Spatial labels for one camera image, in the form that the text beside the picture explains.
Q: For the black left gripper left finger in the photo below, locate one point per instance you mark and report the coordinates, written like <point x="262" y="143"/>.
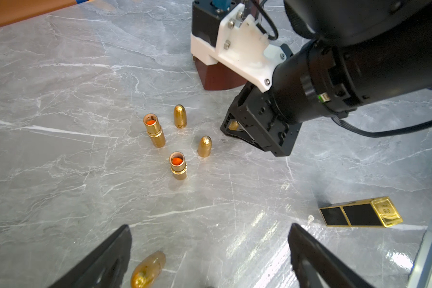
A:
<point x="104" y="267"/>

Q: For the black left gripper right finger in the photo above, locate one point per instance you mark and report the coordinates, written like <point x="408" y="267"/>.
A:
<point x="315" y="266"/>

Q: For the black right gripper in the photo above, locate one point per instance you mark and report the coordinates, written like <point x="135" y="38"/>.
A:
<point x="260" y="124"/>

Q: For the gold bullet lipstick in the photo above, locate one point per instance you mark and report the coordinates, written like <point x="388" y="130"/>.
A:
<point x="145" y="274"/>
<point x="178" y="165"/>
<point x="154" y="130"/>

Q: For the gold lipstick cap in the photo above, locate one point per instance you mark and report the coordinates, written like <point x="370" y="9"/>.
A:
<point x="234" y="125"/>
<point x="180" y="116"/>
<point x="205" y="146"/>

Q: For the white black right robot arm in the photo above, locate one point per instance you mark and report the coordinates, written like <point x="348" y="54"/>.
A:
<point x="357" y="53"/>

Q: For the black gold square lipstick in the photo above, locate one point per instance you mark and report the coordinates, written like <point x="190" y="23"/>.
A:
<point x="366" y="213"/>

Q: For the dark red wooden metronome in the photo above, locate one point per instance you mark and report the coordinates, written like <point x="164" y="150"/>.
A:
<point x="218" y="77"/>

